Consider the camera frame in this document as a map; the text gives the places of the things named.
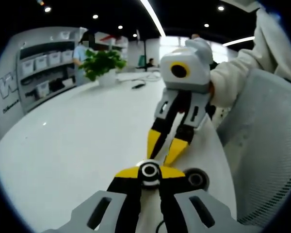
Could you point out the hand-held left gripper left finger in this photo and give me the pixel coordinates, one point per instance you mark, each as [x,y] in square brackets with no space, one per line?
[126,199]

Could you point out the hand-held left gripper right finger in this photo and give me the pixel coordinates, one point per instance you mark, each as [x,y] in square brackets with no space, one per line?
[184,208]

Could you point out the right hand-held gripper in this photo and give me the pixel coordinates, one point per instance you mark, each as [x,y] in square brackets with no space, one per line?
[196,63]

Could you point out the small black device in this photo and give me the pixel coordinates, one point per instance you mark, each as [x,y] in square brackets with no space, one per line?
[138,85]

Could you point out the white table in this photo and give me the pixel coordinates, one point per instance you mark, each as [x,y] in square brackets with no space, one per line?
[87,136]

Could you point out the grey mesh office chair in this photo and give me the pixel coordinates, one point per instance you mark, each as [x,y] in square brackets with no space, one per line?
[264,145]

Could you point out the green potted plant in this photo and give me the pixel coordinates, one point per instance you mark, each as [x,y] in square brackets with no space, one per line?
[101,64]

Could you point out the person's body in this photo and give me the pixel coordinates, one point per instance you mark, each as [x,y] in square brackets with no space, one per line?
[276,41]

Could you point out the grey storage shelf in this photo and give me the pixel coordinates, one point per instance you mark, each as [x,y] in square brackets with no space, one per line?
[43,72]

